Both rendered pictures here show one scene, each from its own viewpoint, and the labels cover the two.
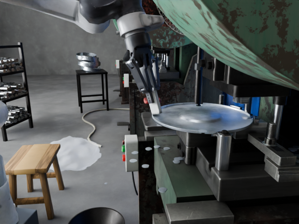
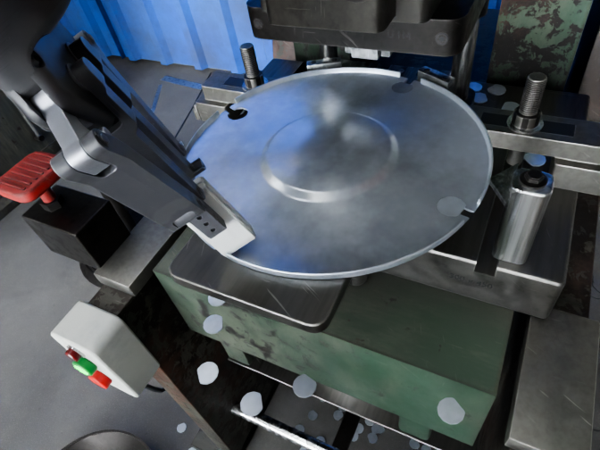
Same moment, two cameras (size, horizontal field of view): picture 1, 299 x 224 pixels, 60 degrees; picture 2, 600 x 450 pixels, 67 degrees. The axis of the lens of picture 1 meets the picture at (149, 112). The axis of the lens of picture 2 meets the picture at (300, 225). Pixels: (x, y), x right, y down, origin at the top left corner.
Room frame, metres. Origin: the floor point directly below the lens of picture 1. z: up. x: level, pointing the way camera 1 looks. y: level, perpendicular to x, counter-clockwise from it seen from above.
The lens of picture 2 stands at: (0.55, 0.13, 1.06)
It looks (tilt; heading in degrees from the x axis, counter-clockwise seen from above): 48 degrees down; 311
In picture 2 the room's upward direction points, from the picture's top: 12 degrees counter-clockwise
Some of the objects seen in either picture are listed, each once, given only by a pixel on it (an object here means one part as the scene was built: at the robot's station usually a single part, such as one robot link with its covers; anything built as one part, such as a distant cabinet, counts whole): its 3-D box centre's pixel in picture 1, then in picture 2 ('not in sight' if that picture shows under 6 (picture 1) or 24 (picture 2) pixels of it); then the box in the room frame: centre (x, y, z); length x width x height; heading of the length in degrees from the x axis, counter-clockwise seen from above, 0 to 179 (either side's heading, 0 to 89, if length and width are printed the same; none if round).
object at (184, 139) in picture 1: (184, 137); (314, 232); (0.73, -0.11, 0.72); 0.25 x 0.14 x 0.14; 97
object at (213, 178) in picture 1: (238, 146); (375, 155); (0.75, -0.28, 0.68); 0.45 x 0.30 x 0.06; 7
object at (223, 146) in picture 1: (223, 149); (520, 216); (0.56, -0.17, 0.75); 0.03 x 0.03 x 0.10; 7
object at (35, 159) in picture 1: (36, 180); not in sight; (1.41, 0.69, 0.16); 0.34 x 0.24 x 0.34; 6
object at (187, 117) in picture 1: (200, 115); (328, 151); (0.74, -0.15, 0.78); 0.29 x 0.29 x 0.01
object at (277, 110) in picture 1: (277, 114); (465, 40); (0.68, -0.35, 0.81); 0.02 x 0.02 x 0.14
